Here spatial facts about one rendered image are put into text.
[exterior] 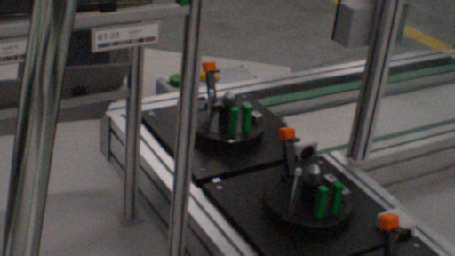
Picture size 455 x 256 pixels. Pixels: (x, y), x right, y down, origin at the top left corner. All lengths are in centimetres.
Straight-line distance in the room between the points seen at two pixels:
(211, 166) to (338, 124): 38
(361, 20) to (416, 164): 36
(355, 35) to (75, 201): 56
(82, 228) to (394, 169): 58
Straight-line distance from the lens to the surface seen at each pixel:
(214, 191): 114
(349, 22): 118
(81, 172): 137
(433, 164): 146
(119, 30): 86
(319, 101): 154
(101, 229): 123
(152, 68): 177
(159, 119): 133
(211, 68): 132
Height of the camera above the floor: 162
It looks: 30 degrees down
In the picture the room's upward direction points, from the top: 7 degrees clockwise
